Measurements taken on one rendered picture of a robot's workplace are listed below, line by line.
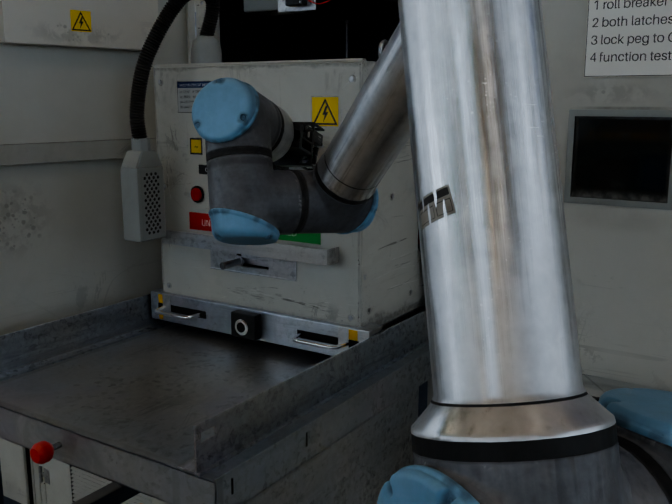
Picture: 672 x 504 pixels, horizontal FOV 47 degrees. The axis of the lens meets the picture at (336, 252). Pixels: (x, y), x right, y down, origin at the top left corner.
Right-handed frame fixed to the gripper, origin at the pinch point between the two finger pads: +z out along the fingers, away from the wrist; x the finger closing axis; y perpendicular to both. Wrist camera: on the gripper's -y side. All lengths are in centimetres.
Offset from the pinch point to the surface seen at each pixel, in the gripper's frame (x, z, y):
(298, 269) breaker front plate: -19.3, 7.7, -1.4
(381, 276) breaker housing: -19.3, 11.6, 13.6
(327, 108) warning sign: 8.8, -1.7, 4.9
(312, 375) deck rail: -36.3, -11.6, 9.6
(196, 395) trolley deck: -41.8, -10.9, -10.6
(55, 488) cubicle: -89, 75, -98
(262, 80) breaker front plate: 14.5, 0.6, -8.8
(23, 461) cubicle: -83, 78, -113
